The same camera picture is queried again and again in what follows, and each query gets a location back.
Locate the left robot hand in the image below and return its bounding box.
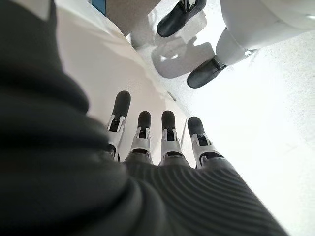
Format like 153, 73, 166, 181
0, 0, 289, 236

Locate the dark right robot leg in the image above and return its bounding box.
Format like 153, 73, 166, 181
157, 0, 207, 38

